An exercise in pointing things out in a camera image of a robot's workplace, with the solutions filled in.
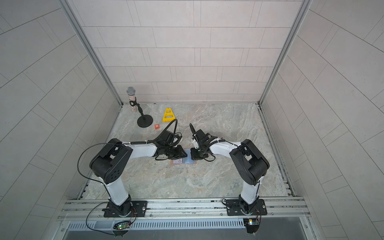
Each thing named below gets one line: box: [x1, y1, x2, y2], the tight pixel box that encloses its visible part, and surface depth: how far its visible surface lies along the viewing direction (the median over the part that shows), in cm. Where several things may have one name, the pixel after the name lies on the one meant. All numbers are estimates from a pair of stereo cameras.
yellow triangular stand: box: [163, 107, 176, 122], surface depth 111 cm
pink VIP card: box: [173, 158, 183, 164], surface depth 88 cm
